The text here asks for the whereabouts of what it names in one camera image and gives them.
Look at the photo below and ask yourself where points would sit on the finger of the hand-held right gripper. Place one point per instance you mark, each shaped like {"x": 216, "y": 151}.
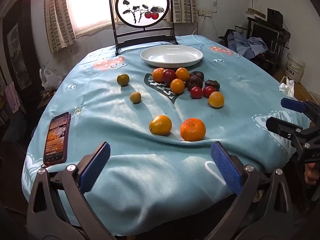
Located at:
{"x": 292, "y": 104}
{"x": 285, "y": 127}

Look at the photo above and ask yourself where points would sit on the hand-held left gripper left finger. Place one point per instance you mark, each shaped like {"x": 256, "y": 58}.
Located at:
{"x": 96, "y": 167}

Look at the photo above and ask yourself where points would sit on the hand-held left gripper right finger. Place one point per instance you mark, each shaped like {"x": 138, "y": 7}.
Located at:
{"x": 226, "y": 170}

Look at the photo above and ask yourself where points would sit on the orange mandarin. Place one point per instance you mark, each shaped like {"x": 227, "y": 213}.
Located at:
{"x": 157, "y": 75}
{"x": 192, "y": 129}

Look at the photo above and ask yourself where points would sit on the yellow orange citrus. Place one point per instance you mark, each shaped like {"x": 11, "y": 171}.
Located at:
{"x": 160, "y": 125}

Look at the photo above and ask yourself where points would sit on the small greenish yellow citrus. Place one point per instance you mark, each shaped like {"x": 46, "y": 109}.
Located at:
{"x": 123, "y": 79}
{"x": 135, "y": 97}

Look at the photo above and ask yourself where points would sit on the red cherry tomato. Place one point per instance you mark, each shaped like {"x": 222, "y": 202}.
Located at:
{"x": 196, "y": 92}
{"x": 208, "y": 91}

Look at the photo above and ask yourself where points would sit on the dark brown water chestnut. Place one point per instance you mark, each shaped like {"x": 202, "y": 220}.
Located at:
{"x": 213, "y": 84}
{"x": 197, "y": 74}
{"x": 195, "y": 82}

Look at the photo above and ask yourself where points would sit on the orange tomato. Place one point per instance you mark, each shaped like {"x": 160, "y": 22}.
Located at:
{"x": 182, "y": 73}

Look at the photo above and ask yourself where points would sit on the dark red plum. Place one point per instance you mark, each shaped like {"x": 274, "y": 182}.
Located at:
{"x": 169, "y": 76}

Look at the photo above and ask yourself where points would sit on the white oval plate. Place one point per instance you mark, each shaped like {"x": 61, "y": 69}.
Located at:
{"x": 172, "y": 55}

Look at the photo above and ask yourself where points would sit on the person's right hand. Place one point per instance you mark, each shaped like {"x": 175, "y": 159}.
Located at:
{"x": 312, "y": 173}

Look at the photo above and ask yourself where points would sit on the crumpled white tissue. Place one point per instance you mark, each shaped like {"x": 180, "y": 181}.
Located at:
{"x": 286, "y": 86}

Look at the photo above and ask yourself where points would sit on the light blue printed tablecloth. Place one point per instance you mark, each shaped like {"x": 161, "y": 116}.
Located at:
{"x": 125, "y": 175}

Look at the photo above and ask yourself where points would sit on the white plastic bucket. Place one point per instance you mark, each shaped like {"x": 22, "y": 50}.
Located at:
{"x": 295, "y": 67}

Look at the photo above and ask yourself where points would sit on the black smartphone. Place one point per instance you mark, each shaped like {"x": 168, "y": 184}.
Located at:
{"x": 57, "y": 140}

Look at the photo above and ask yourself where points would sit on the small orange citrus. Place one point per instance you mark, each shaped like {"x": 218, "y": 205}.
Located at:
{"x": 177, "y": 86}
{"x": 216, "y": 99}

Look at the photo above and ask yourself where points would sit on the black monitor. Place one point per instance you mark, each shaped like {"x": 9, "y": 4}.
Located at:
{"x": 265, "y": 33}

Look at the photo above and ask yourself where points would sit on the pile of blue clothes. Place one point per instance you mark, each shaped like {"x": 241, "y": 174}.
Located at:
{"x": 246, "y": 43}

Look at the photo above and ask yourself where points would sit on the black box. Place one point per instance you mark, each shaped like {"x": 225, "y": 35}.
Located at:
{"x": 275, "y": 17}

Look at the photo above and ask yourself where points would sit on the white plastic bag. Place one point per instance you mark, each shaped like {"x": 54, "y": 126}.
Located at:
{"x": 50, "y": 80}

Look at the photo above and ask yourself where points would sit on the pink paper sheet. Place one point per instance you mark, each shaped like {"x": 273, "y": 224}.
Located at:
{"x": 12, "y": 96}

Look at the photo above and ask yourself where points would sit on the checked beige curtain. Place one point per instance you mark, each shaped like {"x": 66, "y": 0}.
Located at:
{"x": 185, "y": 2}
{"x": 58, "y": 22}

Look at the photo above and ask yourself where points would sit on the bright window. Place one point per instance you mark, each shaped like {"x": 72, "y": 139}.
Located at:
{"x": 87, "y": 2}

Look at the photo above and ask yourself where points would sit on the round painted table screen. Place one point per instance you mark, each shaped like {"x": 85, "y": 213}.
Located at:
{"x": 142, "y": 2}

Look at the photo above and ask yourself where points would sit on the white wall socket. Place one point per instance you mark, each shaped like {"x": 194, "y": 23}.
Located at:
{"x": 203, "y": 12}

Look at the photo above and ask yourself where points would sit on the dark framed wall picture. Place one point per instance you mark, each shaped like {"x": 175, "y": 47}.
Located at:
{"x": 18, "y": 55}

